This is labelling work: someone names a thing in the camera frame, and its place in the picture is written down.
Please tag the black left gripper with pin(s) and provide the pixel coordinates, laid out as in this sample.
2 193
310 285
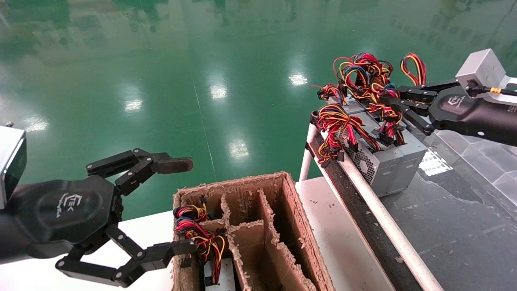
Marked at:
68 210

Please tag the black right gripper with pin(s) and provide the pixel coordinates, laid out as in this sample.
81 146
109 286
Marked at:
460 107

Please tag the clear plastic divider organiser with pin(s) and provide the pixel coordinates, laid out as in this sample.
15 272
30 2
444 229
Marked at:
484 161

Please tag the brown cardboard divider box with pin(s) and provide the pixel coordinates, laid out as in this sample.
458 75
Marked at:
250 250

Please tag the black pipe joint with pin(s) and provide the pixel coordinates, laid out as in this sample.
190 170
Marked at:
316 117

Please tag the white cart leg pipe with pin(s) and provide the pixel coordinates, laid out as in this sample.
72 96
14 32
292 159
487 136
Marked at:
305 161

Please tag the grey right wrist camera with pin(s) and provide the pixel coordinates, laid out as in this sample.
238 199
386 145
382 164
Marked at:
482 68

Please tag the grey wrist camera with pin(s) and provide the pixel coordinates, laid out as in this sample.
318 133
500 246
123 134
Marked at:
10 161
482 68

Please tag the long white cart rail pipe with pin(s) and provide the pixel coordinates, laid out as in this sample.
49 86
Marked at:
404 246

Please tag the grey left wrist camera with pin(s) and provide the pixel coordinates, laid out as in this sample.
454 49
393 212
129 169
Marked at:
10 161

